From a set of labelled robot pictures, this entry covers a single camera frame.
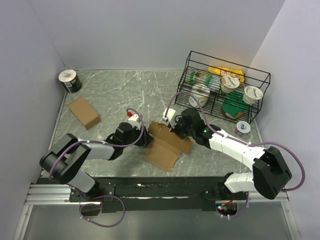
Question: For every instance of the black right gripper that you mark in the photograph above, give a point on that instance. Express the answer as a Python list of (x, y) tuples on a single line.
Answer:
[(174, 129)]

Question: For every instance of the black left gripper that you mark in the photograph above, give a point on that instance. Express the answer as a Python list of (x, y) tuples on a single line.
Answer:
[(146, 139)]

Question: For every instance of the brown cardboard box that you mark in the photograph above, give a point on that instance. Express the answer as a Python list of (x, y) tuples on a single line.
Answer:
[(166, 147), (84, 112)]

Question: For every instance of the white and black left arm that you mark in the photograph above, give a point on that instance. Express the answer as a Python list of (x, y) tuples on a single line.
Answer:
[(63, 161)]

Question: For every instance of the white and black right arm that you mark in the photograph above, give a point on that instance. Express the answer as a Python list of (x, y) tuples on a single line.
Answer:
[(268, 172)]

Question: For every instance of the folded brown cardboard box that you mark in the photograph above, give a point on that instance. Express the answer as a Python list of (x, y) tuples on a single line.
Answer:
[(84, 112)]

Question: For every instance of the white green cup lower shelf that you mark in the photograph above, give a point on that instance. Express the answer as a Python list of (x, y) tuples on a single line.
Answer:
[(201, 93)]

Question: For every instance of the green white packet in rack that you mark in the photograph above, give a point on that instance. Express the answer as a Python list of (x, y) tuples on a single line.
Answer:
[(212, 81)]

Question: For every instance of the green snack packet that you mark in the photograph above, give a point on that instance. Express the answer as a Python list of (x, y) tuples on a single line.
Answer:
[(234, 106)]

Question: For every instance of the purple yogurt cup on table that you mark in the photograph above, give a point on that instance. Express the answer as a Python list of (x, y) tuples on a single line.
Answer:
[(242, 128)]

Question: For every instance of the yogurt cup upper middle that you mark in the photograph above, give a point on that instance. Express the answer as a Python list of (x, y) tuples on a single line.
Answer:
[(229, 83)]

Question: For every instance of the yogurt cup upper right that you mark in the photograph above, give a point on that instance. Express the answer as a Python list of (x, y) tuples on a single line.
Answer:
[(252, 95)]

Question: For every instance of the yellow snack bag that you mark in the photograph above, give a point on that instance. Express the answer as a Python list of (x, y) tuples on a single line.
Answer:
[(222, 71)]

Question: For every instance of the dark green noodle cup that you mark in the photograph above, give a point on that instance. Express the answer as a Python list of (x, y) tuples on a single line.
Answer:
[(70, 80)]

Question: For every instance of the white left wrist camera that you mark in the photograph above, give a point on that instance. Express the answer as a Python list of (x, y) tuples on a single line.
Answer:
[(134, 120)]

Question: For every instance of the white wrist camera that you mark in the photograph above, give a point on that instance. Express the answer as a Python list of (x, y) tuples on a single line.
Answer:
[(134, 120), (169, 116)]

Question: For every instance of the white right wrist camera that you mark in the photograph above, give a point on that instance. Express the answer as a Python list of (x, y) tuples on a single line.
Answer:
[(169, 116)]

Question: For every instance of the black wire rack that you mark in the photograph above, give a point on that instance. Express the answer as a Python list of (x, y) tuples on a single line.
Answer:
[(197, 61)]

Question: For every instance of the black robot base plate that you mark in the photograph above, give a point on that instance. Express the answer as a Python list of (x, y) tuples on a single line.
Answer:
[(115, 194)]

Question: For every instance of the aluminium frame rail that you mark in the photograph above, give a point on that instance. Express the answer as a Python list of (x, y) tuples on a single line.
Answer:
[(47, 194)]

